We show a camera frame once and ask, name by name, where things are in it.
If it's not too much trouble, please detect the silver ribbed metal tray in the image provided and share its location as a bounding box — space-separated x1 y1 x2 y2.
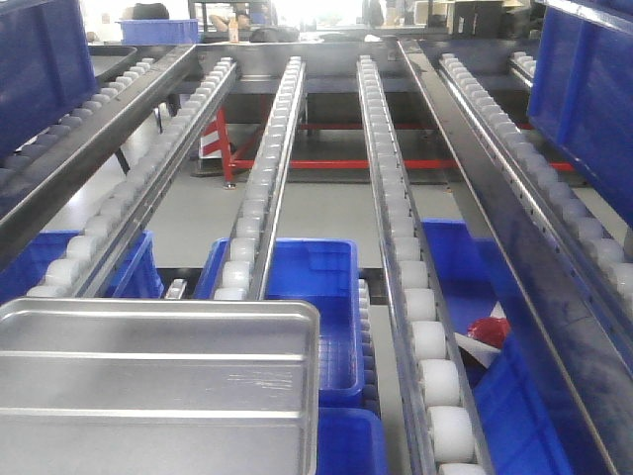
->
1 298 319 474

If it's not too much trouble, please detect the dark grey tray far left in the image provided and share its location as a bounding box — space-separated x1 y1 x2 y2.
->
89 45 137 84

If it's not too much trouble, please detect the blue bin lower middle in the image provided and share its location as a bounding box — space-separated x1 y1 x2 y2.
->
193 237 366 408

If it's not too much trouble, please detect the blue bin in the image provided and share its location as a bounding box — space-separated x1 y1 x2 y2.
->
1 231 164 304
422 219 574 474
193 237 366 408
316 408 390 475
1 0 97 156
528 8 632 223

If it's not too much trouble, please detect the middle roller track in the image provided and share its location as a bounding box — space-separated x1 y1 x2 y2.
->
210 56 306 301

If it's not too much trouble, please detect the red white striped barrier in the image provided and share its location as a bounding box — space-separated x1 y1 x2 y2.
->
199 108 230 159

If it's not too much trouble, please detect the lower level roller track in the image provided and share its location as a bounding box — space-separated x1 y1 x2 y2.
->
358 279 381 418

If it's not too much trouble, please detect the steel rear cross beam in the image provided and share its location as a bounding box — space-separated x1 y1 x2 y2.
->
197 42 410 94

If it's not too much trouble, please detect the blue bin lower left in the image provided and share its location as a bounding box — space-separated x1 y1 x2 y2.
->
1 231 164 304

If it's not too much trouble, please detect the blue bin bottom middle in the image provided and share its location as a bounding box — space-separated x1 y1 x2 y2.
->
316 408 390 475

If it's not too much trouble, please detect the red bag in bin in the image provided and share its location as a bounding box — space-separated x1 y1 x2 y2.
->
467 317 510 349

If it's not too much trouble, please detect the orange drink bottle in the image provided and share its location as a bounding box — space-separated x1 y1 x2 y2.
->
227 15 239 44

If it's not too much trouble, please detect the blue crate in background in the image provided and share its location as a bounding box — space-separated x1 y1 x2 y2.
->
119 19 200 46

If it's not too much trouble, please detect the far right roller track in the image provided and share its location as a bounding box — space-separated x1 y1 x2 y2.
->
509 51 537 89

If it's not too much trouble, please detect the blue bin lower right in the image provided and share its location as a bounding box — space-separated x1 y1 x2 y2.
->
422 219 574 474

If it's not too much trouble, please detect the blue bin upper right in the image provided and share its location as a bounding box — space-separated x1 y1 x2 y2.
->
528 8 632 223

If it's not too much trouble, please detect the far left roller track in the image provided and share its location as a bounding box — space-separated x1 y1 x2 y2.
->
1 57 155 189

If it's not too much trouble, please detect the blue bin upper left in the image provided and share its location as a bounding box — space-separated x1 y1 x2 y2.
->
1 0 97 156

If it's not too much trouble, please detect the red metal floor frame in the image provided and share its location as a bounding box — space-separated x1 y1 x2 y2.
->
221 108 578 189

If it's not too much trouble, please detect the left steel divider rail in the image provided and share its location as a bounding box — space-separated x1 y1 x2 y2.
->
1 45 197 267

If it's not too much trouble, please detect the steel divider rail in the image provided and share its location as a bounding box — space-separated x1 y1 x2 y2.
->
398 41 632 474
1 45 197 267

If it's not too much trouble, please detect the right steel divider rail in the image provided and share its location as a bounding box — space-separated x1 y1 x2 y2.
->
398 41 632 474

